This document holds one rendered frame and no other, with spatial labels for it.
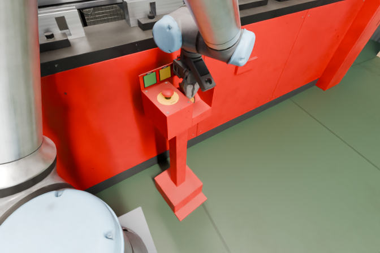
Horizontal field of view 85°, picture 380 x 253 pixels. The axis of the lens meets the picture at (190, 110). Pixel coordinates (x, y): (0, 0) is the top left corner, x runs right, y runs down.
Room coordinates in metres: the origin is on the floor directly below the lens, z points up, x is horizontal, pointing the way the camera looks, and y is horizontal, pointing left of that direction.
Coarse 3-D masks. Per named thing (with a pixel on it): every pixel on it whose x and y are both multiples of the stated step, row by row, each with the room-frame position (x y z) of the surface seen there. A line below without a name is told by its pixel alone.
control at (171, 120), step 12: (156, 72) 0.59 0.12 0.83; (156, 84) 0.58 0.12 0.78; (168, 84) 0.59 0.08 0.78; (144, 96) 0.53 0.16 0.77; (156, 96) 0.52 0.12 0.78; (180, 96) 0.53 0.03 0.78; (204, 96) 0.59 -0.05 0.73; (144, 108) 0.54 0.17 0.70; (156, 108) 0.47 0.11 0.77; (168, 108) 0.46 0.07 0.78; (180, 108) 0.47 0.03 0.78; (192, 108) 0.50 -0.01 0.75; (204, 108) 0.55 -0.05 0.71; (156, 120) 0.48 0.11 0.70; (168, 120) 0.43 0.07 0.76; (180, 120) 0.46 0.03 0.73; (192, 120) 0.50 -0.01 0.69; (168, 132) 0.43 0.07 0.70; (180, 132) 0.46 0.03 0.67
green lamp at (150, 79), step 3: (147, 75) 0.56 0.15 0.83; (150, 75) 0.57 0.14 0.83; (153, 75) 0.58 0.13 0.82; (144, 78) 0.55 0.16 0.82; (147, 78) 0.56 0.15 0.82; (150, 78) 0.57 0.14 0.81; (153, 78) 0.58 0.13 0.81; (144, 81) 0.55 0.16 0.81; (147, 81) 0.56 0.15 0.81; (150, 81) 0.57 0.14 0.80; (153, 81) 0.58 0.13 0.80; (147, 84) 0.56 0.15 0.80; (150, 84) 0.57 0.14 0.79
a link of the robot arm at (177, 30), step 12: (180, 12) 0.49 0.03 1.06; (156, 24) 0.45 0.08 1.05; (168, 24) 0.43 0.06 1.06; (180, 24) 0.45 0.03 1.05; (192, 24) 0.44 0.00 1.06; (156, 36) 0.44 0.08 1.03; (168, 36) 0.43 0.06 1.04; (180, 36) 0.43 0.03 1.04; (192, 36) 0.43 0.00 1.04; (168, 48) 0.43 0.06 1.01; (192, 48) 0.42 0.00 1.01
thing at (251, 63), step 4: (256, 56) 1.10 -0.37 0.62; (248, 60) 1.05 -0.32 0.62; (252, 60) 1.06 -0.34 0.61; (256, 60) 1.08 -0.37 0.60; (244, 64) 1.03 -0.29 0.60; (248, 64) 1.05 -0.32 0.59; (252, 64) 1.07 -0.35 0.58; (236, 68) 1.01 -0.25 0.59; (240, 68) 1.02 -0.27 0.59; (244, 68) 1.04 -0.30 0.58; (248, 68) 1.05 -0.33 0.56; (252, 68) 1.08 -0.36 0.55; (236, 72) 1.01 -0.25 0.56; (240, 72) 1.02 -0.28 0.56
